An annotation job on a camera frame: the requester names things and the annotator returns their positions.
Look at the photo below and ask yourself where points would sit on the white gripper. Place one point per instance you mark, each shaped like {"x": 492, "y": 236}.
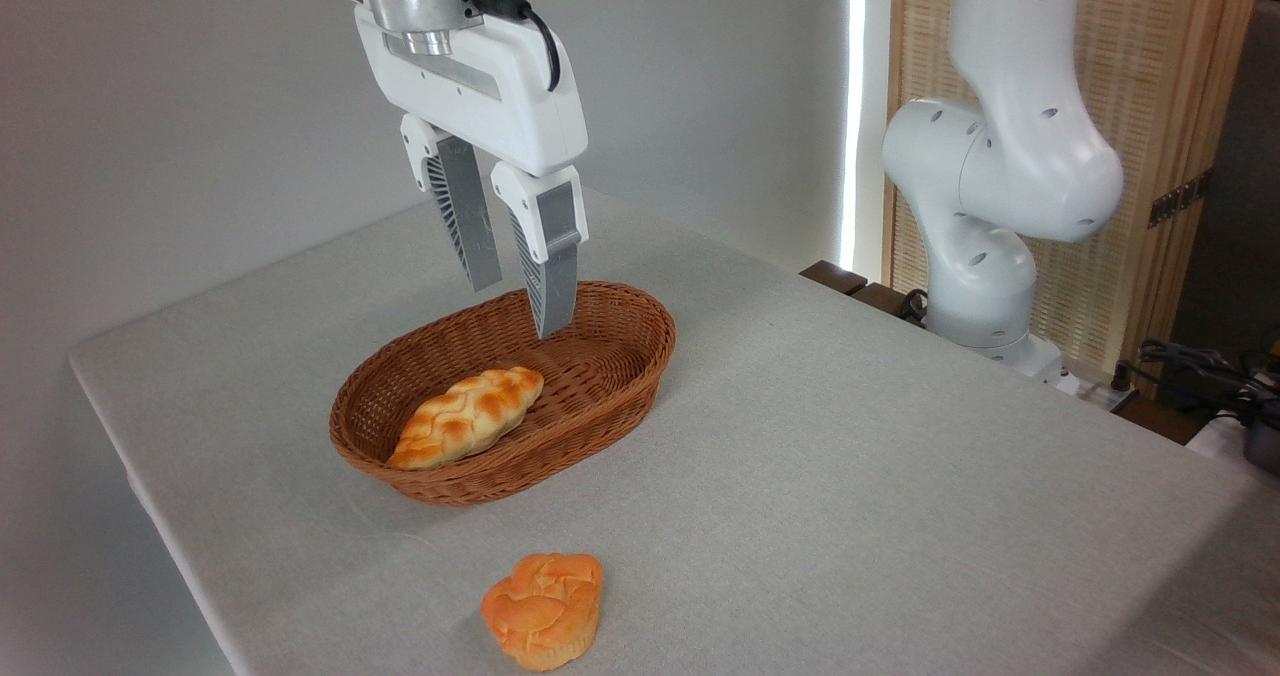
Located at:
{"x": 500, "y": 96}

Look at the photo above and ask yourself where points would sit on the round orange bread bun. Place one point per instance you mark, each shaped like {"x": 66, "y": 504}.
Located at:
{"x": 545, "y": 611}

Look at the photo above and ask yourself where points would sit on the brown woven wicker basket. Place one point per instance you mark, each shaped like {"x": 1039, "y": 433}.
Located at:
{"x": 590, "y": 406}

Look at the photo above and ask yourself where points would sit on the braided golden bread loaf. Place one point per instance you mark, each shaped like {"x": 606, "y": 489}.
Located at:
{"x": 465, "y": 418}

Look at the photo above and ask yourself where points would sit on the light grey tablecloth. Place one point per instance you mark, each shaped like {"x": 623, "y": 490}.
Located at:
{"x": 850, "y": 506}

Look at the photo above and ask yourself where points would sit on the white power strip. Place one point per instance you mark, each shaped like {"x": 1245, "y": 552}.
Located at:
{"x": 1098, "y": 392}

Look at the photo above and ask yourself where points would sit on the black metal screen hinge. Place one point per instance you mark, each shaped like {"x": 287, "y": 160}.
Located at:
{"x": 1180, "y": 199}

